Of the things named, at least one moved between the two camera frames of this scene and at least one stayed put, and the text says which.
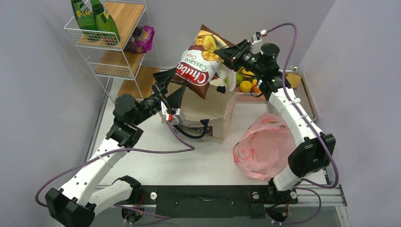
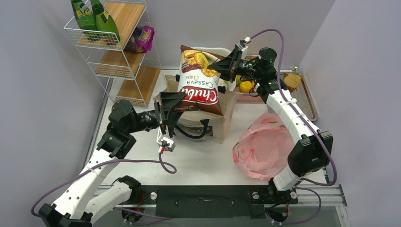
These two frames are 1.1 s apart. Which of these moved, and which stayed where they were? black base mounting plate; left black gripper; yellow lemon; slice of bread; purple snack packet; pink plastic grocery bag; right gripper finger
Moved: left black gripper; right gripper finger
Stayed: black base mounting plate; purple snack packet; yellow lemon; slice of bread; pink plastic grocery bag
